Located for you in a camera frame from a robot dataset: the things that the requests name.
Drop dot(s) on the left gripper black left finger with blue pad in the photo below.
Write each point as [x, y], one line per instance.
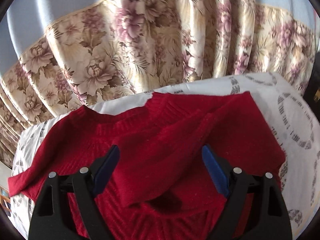
[52, 217]

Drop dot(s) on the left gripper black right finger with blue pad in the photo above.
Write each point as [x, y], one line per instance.
[255, 207]

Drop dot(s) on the red knitted sweater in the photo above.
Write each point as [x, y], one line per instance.
[160, 188]

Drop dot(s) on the blue floral curtain right panel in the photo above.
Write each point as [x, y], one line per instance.
[57, 55]

